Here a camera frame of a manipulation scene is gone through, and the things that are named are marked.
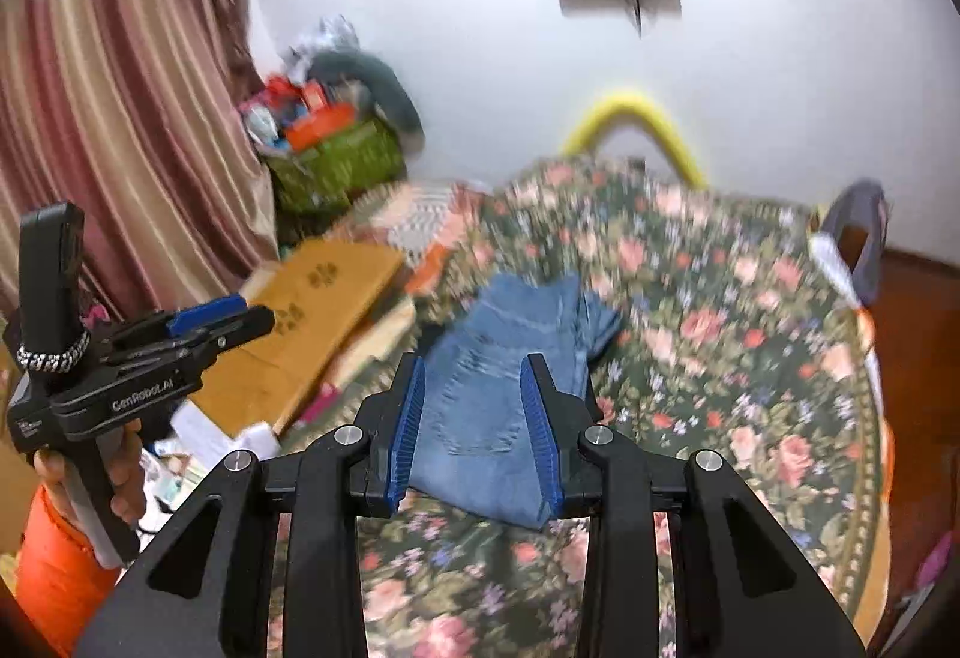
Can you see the checkered bed sheet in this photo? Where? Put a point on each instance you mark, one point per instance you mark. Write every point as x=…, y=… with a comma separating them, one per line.
x=832, y=260

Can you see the pink patterned cloth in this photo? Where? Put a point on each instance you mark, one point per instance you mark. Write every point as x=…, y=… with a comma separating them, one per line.
x=427, y=223

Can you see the person's left hand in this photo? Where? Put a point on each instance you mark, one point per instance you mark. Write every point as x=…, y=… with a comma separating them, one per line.
x=127, y=478

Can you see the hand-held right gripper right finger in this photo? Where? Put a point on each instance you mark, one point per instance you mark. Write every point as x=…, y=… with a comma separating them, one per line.
x=538, y=433

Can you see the brown cardboard box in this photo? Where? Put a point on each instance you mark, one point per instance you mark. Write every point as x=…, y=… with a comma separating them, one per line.
x=330, y=283

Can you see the green patterned bag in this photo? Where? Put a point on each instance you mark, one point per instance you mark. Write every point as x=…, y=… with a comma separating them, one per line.
x=337, y=166

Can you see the white plastic bag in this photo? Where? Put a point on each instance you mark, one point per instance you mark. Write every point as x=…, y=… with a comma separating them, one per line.
x=330, y=39

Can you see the blue denim pants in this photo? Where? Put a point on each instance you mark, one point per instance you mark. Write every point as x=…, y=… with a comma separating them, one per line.
x=480, y=403

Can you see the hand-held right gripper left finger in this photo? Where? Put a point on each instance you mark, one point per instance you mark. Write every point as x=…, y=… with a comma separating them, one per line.
x=405, y=433

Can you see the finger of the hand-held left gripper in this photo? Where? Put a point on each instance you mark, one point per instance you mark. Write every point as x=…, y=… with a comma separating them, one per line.
x=206, y=315
x=244, y=326

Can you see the yellow hoop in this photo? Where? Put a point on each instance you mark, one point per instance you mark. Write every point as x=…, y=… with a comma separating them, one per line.
x=637, y=101

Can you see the striped pink curtain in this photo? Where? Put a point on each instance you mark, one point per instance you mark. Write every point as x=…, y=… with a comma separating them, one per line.
x=112, y=65

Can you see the dark floral blanket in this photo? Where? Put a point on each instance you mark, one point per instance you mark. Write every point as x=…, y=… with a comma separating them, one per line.
x=712, y=343

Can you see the grey backpack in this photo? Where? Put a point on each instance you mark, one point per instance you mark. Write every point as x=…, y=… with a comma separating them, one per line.
x=870, y=208

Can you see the orange box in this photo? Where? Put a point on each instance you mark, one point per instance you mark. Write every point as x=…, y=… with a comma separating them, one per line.
x=322, y=125

